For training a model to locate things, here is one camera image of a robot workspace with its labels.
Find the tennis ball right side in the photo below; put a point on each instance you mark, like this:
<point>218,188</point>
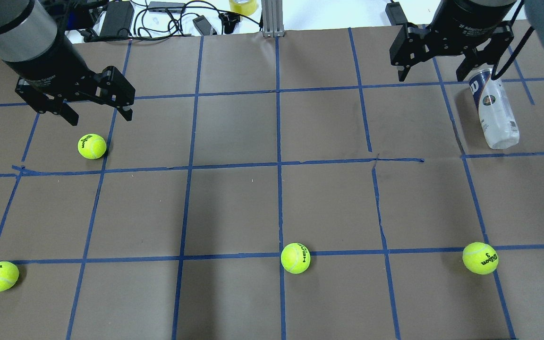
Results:
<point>480,258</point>

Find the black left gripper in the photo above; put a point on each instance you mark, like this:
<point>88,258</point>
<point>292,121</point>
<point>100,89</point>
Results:
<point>44,63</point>

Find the black power adapter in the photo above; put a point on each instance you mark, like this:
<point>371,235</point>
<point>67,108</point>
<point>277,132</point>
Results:
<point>117,19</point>

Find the Head tennis ball centre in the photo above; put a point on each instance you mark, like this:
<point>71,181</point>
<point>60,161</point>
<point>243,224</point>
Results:
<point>295,258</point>

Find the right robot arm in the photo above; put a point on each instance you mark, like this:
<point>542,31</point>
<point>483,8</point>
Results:
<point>534,10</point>

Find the aluminium frame post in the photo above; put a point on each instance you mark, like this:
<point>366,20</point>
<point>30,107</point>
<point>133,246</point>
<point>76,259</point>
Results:
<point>272,18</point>

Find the clear tennis ball can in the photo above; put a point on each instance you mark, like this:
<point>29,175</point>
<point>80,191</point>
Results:
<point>494,110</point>

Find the tennis ball near left gripper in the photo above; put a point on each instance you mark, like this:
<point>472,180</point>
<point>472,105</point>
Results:
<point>92,146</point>

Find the grey usb hub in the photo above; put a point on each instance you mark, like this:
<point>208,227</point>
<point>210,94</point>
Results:
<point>166,7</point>

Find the yellow tape roll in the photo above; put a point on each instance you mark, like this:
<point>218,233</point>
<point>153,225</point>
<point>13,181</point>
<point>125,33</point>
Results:
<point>243,7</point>

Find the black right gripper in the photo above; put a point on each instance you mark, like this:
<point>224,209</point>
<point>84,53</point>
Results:
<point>470,19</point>

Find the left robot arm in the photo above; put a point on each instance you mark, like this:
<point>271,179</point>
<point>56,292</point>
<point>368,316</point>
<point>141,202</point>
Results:
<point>26,30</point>

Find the black small device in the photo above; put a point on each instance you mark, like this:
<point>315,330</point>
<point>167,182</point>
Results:
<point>203,26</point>

